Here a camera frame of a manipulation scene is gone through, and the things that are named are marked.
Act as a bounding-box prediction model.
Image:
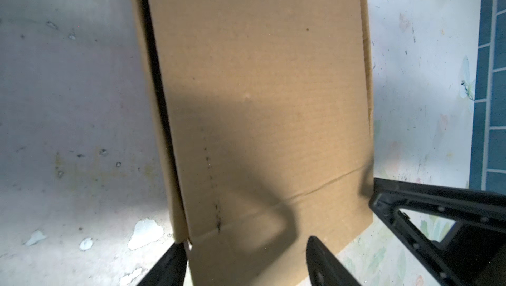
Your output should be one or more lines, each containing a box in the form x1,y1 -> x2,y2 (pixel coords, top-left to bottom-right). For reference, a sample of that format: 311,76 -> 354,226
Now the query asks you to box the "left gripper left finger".
138,243 -> 188,286

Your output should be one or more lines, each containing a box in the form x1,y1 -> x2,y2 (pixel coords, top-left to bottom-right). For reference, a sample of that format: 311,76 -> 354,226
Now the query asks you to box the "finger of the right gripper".
369,178 -> 505,285

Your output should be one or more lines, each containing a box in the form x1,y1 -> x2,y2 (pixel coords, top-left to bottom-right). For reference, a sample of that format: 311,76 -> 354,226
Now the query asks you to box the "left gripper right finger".
306,236 -> 360,286

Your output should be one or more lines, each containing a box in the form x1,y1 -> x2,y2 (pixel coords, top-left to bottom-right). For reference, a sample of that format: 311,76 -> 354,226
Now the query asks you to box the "brown cardboard box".
132,0 -> 374,285

